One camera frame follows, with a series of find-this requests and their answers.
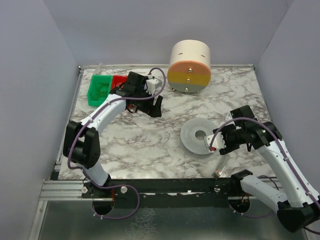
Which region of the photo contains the aluminium frame rail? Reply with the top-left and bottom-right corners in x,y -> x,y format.
38,65 -> 84,201

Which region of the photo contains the green wire coil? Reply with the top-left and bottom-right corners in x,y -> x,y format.
91,81 -> 111,100

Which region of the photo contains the red plastic bin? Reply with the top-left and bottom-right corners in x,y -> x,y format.
110,75 -> 128,90

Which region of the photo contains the green plastic bin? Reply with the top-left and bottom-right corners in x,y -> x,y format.
87,75 -> 113,107

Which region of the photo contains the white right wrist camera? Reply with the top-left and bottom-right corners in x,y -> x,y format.
203,132 -> 226,152

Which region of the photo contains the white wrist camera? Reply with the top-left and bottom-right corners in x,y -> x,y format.
144,73 -> 162,95
203,132 -> 226,152

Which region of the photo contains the clear plastic bag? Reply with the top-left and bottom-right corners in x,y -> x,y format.
225,112 -> 233,122

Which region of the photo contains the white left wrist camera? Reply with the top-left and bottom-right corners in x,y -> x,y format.
144,73 -> 162,95

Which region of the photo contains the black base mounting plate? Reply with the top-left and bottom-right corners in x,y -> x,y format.
81,177 -> 251,212

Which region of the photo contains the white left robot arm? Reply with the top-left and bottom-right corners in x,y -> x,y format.
62,71 -> 166,189

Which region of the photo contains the round three-drawer cabinet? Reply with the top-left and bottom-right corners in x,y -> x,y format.
167,39 -> 211,94

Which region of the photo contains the grey tool with red label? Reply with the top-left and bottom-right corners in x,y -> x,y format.
211,154 -> 230,179

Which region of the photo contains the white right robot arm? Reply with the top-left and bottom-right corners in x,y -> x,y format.
204,105 -> 320,233

